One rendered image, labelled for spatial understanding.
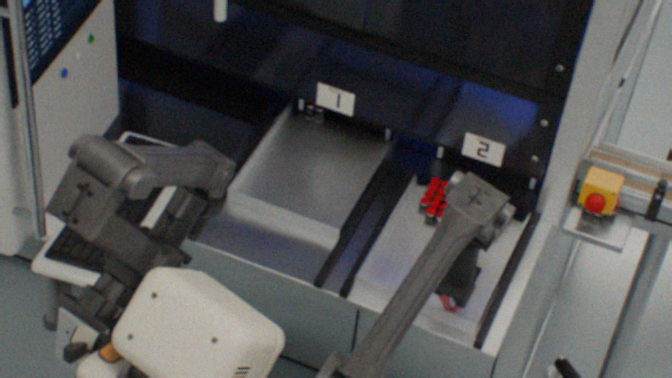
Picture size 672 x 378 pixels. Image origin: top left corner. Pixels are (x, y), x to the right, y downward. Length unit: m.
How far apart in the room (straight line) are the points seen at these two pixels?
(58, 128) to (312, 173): 0.54
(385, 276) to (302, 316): 0.74
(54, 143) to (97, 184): 0.98
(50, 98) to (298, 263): 0.59
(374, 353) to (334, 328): 1.39
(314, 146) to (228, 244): 0.36
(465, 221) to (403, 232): 0.82
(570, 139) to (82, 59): 1.02
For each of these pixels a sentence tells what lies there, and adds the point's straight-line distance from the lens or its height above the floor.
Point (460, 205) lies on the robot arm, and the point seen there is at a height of 1.50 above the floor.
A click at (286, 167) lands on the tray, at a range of 2.97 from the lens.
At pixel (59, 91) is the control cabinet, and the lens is 2.85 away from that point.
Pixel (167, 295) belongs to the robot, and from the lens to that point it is 2.05.
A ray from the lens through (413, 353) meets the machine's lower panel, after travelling 3.41.
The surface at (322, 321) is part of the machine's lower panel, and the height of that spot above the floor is 0.28.
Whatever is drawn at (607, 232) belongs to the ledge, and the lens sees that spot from 2.97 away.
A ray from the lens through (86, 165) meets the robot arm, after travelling 1.93.
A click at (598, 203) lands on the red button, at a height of 1.01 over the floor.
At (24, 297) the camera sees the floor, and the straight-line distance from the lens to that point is 3.90.
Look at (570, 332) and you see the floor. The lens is 3.94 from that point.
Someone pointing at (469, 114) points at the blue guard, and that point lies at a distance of 2.83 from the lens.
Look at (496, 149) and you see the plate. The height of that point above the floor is 1.03.
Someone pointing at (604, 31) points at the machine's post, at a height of 1.39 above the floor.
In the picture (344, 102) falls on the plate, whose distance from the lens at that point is 2.93.
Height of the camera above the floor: 2.94
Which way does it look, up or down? 45 degrees down
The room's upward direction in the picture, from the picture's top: 7 degrees clockwise
